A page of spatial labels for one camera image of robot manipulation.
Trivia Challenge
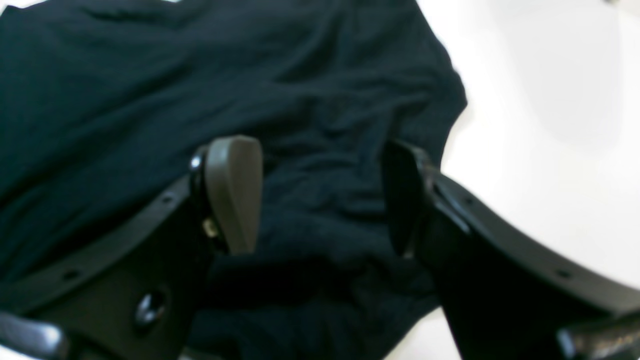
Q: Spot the black t-shirt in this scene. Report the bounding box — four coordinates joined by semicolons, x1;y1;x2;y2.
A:
0;0;467;360

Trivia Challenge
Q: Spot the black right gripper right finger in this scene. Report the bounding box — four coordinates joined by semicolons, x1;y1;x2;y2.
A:
382;140;640;360

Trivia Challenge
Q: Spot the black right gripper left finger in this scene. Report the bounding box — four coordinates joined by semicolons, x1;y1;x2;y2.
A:
0;136;263;360

